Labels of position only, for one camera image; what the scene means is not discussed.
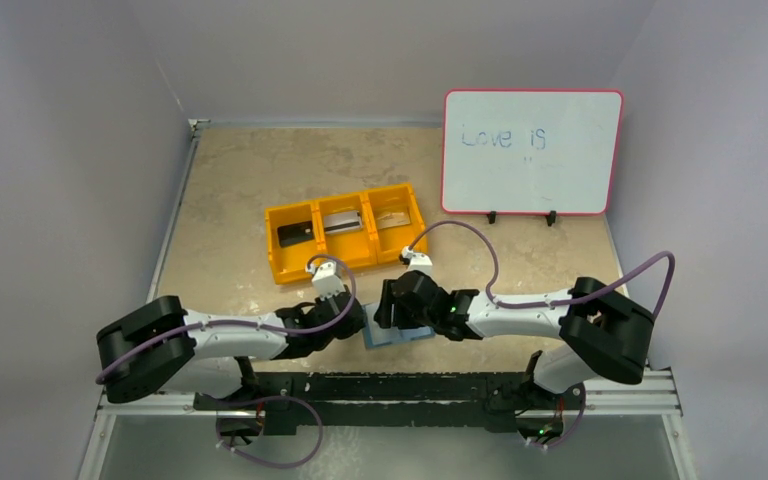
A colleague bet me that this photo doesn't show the yellow bin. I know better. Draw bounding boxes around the yellow bin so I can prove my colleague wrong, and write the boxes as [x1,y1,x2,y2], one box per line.
[366,183,426,265]
[317,193,377,269]
[264,201,326,285]

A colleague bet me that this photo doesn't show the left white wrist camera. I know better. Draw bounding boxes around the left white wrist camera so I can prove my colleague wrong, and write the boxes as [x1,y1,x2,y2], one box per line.
[306,260,346,299]

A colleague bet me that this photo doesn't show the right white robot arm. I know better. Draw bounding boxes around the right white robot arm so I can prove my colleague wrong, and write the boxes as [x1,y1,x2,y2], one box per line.
[370,271,655,407]

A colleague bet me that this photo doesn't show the right yellow bin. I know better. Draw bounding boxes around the right yellow bin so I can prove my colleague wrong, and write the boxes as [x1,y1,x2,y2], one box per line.
[366,183,426,265]

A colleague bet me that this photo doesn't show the blue card holder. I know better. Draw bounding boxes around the blue card holder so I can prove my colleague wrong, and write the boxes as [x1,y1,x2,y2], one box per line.
[362,302,435,350]

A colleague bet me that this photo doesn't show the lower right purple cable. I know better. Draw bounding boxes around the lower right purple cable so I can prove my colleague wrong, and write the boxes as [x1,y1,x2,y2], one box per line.
[523,384,589,453]

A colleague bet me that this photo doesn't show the black card in bin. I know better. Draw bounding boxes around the black card in bin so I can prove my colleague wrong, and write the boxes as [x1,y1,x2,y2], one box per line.
[276,221,315,248]

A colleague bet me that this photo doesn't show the middle yellow bin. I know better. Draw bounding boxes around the middle yellow bin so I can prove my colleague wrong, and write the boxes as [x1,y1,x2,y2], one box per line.
[317,193,377,269]

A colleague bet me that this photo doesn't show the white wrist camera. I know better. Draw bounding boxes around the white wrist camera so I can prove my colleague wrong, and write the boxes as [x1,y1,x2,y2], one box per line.
[399,246,433,276]
[306,260,346,299]

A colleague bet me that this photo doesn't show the pink framed whiteboard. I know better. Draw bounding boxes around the pink framed whiteboard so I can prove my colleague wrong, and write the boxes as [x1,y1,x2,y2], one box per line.
[440,89,624,216]

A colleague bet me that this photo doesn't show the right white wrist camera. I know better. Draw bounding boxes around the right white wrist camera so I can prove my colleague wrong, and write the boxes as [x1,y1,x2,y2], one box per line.
[399,246,433,276]

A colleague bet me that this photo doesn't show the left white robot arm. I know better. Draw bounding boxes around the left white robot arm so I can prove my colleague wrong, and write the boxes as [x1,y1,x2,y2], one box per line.
[96,292,367,409]

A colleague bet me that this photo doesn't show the right whiteboard stand foot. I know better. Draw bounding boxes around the right whiteboard stand foot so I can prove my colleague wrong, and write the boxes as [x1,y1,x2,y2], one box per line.
[545,210,557,227]

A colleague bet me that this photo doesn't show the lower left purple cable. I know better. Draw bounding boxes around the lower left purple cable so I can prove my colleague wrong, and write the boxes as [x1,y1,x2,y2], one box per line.
[214,394,324,470]

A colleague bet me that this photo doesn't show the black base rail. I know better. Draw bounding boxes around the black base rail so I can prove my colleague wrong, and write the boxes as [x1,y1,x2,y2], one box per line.
[191,370,587,435]

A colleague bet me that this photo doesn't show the left yellow bin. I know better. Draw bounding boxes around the left yellow bin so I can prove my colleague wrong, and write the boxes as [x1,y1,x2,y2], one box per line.
[264,201,326,285]

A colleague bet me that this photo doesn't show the silver card in bin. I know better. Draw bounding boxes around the silver card in bin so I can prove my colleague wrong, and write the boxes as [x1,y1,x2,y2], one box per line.
[323,210,363,235]

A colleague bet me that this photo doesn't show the purple cable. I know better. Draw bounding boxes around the purple cable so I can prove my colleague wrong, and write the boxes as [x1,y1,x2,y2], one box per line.
[214,394,324,470]
[410,220,676,323]
[95,254,357,386]
[523,384,589,453]

